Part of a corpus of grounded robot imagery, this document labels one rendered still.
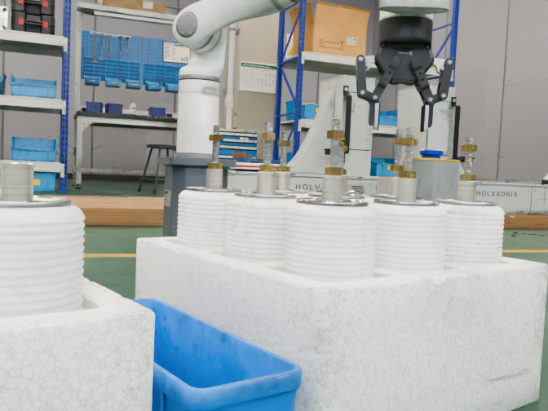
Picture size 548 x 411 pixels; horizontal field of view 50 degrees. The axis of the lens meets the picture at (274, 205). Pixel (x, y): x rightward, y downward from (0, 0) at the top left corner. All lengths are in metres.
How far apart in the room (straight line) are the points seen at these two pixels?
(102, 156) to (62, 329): 8.76
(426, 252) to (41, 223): 0.42
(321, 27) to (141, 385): 5.84
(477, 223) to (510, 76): 7.14
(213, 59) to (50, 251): 0.99
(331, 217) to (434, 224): 0.14
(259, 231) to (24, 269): 0.32
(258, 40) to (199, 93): 6.15
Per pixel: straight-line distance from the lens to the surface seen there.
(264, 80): 7.39
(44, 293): 0.44
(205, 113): 1.32
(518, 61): 7.84
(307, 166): 3.22
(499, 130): 7.91
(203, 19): 1.32
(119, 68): 6.85
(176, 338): 0.69
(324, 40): 6.17
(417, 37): 0.87
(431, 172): 1.01
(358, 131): 3.24
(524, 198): 3.86
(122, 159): 9.18
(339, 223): 0.58
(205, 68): 1.33
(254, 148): 6.45
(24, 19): 5.56
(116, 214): 2.72
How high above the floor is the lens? 0.28
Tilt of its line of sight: 4 degrees down
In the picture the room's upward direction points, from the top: 3 degrees clockwise
